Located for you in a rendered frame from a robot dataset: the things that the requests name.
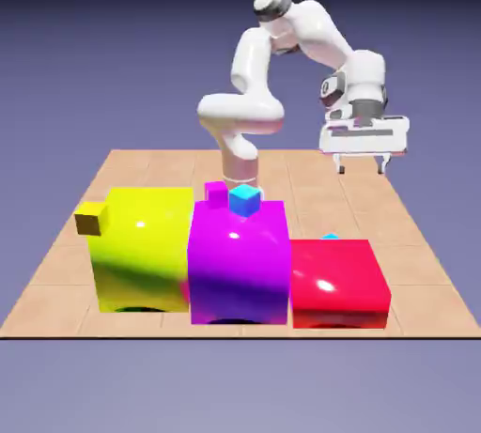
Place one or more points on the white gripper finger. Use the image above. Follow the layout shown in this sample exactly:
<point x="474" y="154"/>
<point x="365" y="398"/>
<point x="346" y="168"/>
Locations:
<point x="339" y="162"/>
<point x="382" y="163"/>

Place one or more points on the large red box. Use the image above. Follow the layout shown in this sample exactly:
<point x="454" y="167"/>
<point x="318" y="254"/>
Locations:
<point x="338" y="279"/>

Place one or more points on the small magenta cube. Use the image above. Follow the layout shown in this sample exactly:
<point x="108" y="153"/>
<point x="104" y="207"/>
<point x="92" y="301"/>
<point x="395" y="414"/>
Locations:
<point x="215" y="194"/>

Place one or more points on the large magenta box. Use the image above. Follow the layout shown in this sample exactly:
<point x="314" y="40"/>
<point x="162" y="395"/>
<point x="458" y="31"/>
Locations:
<point x="240" y="260"/>

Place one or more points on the small yellow cube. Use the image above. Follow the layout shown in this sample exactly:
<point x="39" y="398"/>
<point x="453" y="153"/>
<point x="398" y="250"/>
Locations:
<point x="91" y="219"/>

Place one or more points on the small cyan cube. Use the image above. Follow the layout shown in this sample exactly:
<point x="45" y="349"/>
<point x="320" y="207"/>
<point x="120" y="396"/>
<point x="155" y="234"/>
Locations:
<point x="330" y="237"/>

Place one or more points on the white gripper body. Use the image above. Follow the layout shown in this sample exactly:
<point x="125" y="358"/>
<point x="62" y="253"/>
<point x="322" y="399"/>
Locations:
<point x="360" y="140"/>

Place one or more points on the small blue cube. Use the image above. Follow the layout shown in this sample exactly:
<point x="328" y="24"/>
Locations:
<point x="244" y="202"/>

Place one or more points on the large yellow box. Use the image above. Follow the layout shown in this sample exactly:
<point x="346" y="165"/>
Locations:
<point x="142" y="245"/>

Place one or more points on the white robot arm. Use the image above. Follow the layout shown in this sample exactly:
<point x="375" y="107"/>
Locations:
<point x="259" y="64"/>

